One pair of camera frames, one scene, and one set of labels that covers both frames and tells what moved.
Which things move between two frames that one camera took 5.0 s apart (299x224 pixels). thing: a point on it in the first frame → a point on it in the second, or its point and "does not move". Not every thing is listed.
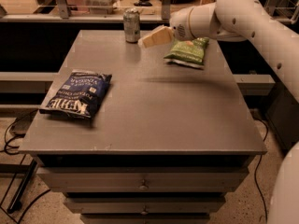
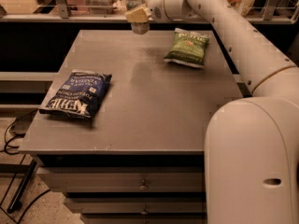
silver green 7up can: (132, 24) → (133, 2)
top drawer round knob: (143, 187) does not move
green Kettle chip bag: (189, 53) does not move
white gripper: (179, 26) → (155, 6)
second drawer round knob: (144, 212) does not move
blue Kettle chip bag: (78, 93) does not move
